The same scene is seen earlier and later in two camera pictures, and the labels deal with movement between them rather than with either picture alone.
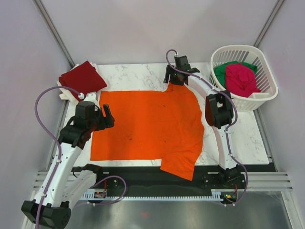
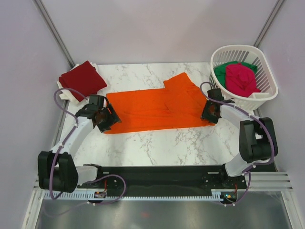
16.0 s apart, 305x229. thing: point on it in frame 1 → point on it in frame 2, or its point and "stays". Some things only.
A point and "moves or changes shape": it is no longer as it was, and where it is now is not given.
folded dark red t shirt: [85, 79] stays
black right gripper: [169, 71] → [204, 114]
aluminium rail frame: [256, 181] stays
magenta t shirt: [240, 80] stays
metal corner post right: [269, 22] stays
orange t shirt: [165, 125] moves or changes shape
